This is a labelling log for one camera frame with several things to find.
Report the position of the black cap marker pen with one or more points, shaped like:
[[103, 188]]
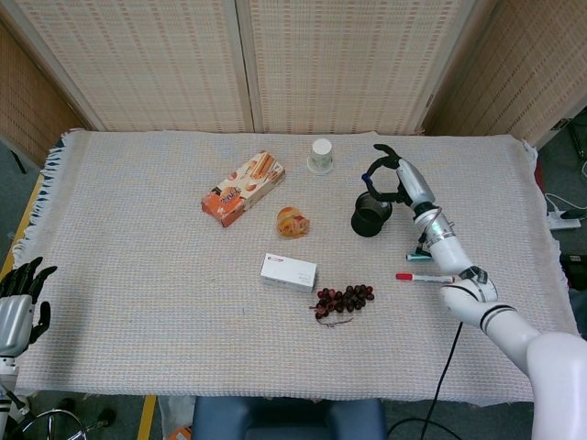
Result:
[[415, 257]]

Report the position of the red cap marker pen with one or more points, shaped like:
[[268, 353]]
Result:
[[424, 277]]

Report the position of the orange fruit jelly cup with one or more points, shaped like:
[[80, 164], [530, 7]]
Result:
[[292, 223]]

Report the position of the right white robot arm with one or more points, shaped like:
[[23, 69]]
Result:
[[504, 321]]

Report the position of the blue padded seat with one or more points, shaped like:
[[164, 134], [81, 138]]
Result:
[[284, 419]]

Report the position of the orange biscuit box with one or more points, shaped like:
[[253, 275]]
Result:
[[238, 194]]

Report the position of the light bamboo screen panel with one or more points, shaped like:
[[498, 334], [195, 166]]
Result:
[[348, 59], [147, 59]]

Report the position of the black metal stand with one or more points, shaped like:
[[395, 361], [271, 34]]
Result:
[[579, 139]]

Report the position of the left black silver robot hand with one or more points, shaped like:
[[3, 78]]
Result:
[[14, 316]]

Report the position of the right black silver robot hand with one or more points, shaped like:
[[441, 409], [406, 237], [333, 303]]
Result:
[[415, 181]]

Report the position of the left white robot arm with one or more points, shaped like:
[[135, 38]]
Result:
[[4, 380]]

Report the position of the small white cardboard box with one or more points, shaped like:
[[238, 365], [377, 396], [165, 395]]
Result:
[[289, 274]]

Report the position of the black mesh pen holder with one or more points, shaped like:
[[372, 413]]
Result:
[[367, 224]]

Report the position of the beige woven tablecloth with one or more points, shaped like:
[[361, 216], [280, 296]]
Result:
[[160, 298]]

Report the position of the dark red grape bunch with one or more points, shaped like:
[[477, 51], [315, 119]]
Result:
[[344, 298]]

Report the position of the orange packet on floor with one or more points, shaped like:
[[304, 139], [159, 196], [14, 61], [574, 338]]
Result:
[[180, 433]]

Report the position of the chrome stool base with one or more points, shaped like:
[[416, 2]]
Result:
[[55, 424]]

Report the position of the white paper cup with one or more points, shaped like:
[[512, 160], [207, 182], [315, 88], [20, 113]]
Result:
[[321, 158]]

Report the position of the dark bamboo screen panel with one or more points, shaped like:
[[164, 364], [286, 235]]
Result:
[[527, 69], [27, 105]]

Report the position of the white power strip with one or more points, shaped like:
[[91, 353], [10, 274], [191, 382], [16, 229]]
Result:
[[561, 223]]

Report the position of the black box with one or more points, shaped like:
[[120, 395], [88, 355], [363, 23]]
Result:
[[575, 270]]

